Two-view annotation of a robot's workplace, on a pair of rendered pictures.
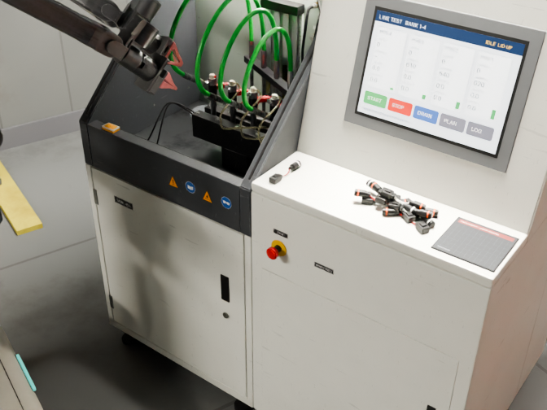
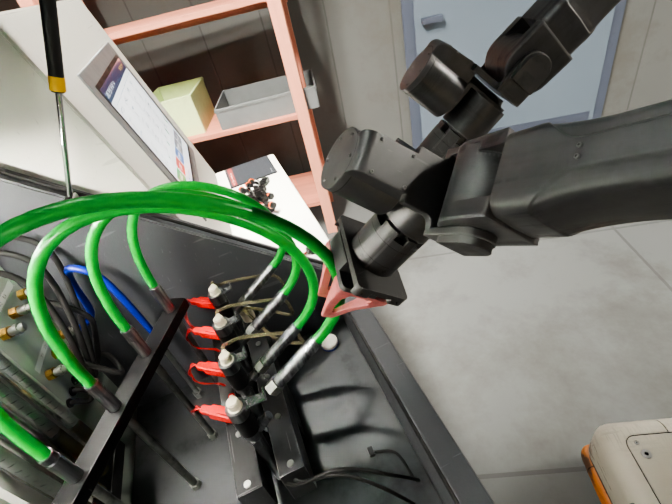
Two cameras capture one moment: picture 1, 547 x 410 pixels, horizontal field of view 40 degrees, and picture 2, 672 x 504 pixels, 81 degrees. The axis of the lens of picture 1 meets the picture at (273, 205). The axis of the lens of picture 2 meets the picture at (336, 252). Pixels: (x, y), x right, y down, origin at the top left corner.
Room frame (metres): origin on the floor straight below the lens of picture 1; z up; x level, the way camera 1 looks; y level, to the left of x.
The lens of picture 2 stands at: (2.25, 0.53, 1.54)
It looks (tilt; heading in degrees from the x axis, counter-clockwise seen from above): 38 degrees down; 222
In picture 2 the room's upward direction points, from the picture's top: 15 degrees counter-clockwise
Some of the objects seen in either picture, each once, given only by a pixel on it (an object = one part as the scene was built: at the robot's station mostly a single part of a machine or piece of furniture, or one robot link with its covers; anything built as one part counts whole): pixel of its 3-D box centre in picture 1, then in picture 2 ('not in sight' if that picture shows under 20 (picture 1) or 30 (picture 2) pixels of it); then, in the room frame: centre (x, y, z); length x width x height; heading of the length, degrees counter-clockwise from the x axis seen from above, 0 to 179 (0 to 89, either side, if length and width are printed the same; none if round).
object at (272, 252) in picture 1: (274, 250); not in sight; (1.66, 0.00, 0.80); 0.05 x 0.04 x 0.05; 54
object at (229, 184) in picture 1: (164, 172); (412, 417); (1.96, 0.33, 0.87); 0.62 x 0.04 x 0.16; 54
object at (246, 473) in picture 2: (243, 143); (263, 406); (2.08, 0.10, 0.91); 0.34 x 0.10 x 0.15; 54
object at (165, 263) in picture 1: (170, 282); not in sight; (1.94, 0.35, 0.44); 0.65 x 0.02 x 0.68; 54
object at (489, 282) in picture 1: (382, 211); (265, 209); (1.62, -0.28, 0.96); 0.70 x 0.22 x 0.03; 54
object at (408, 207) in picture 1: (396, 202); (257, 192); (1.59, -0.31, 1.01); 0.23 x 0.11 x 0.06; 54
